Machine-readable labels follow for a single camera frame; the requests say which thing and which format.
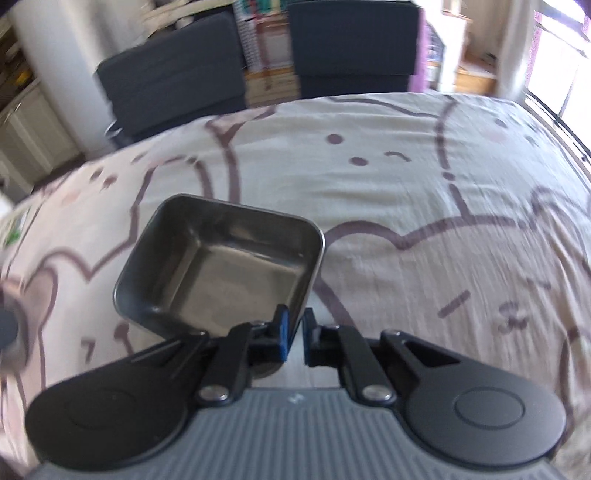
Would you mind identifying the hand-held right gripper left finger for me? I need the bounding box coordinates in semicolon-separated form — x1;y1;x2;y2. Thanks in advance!
126;305;291;407

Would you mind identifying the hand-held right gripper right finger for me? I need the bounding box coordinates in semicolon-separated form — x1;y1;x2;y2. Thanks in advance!
302;308;468;407

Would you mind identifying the square steel container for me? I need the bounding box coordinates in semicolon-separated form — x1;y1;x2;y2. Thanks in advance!
113;194;325;340

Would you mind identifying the printed beige tablecloth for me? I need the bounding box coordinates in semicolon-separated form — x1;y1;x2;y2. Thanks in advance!
0;91;591;480

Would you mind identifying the dark blue chair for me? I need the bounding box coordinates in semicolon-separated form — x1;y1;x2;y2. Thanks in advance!
94;11;249;141
287;0;421;100

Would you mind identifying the bookshelf with books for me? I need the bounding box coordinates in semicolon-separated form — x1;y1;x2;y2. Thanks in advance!
232;0;302;108

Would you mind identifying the wooden side table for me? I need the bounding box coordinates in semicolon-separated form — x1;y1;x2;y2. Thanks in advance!
454;54;501;96

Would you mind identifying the purple cloth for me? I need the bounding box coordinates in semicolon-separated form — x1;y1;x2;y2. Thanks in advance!
414;9;445;94

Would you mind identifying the white cabinet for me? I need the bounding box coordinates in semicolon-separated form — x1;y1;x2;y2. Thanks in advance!
0;78;80;186

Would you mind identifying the white curtain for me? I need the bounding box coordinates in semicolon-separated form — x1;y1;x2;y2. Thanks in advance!
497;0;542;103

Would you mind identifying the black metal rail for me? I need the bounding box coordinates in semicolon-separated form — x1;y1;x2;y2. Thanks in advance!
525;90;591;178

